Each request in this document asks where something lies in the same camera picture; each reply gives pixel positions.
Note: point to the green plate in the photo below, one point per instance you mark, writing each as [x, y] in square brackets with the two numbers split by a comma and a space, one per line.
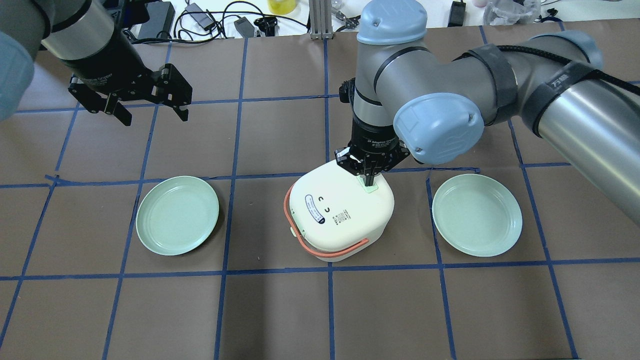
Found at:
[477, 215]
[177, 215]

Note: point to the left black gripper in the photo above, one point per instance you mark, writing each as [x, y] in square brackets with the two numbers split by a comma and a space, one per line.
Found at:
[102, 66]

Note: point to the aluminium frame post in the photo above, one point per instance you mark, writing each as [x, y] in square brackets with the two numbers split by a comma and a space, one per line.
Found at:
[320, 17]

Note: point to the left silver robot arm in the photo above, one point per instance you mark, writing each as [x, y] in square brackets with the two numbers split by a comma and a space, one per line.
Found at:
[68, 29]

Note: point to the left green plate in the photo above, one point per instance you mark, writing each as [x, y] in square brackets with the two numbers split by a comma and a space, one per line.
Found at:
[177, 215]

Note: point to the right green plate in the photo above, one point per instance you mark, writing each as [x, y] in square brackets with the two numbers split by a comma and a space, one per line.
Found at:
[477, 215]

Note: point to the white rice cooker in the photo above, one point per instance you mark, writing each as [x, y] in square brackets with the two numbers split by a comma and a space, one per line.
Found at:
[334, 215]

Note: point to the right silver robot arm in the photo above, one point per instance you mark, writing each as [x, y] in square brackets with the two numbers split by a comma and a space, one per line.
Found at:
[406, 103]

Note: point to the black power adapter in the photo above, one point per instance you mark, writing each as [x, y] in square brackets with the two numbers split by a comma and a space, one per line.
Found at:
[160, 18]

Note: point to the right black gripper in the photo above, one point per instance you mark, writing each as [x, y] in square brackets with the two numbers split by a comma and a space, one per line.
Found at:
[372, 135]

